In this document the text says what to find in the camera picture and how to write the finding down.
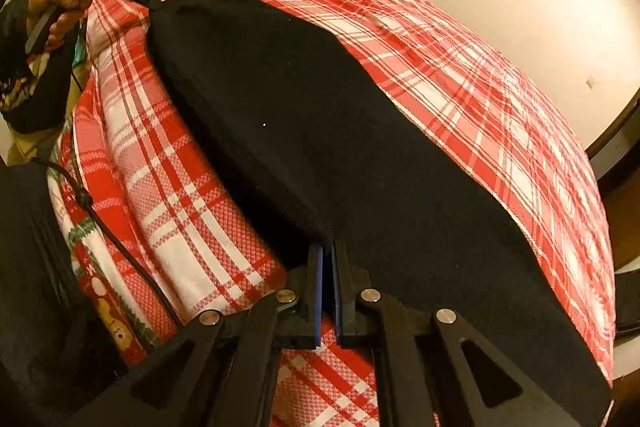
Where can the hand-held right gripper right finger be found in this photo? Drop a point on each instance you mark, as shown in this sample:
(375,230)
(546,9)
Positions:
(339,302)

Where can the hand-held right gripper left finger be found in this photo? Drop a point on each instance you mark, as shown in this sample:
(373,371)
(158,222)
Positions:
(315,302)

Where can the black pants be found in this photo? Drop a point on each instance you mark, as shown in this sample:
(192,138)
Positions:
(325,132)

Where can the person's left hand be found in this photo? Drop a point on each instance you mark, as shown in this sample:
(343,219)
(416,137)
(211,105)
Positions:
(65,22)

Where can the cartoon printed blanket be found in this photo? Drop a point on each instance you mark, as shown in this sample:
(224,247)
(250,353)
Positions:
(107,302)

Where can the red plaid bed sheet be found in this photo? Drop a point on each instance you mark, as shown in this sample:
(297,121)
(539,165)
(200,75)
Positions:
(450,82)

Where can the brown wooden door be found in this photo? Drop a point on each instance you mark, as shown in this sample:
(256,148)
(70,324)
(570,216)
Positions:
(625,227)

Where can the dark wooden door frame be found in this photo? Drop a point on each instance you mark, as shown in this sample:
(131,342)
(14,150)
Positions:
(617,142)

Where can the white wall socket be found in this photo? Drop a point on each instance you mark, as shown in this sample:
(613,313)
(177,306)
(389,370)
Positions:
(591,82)

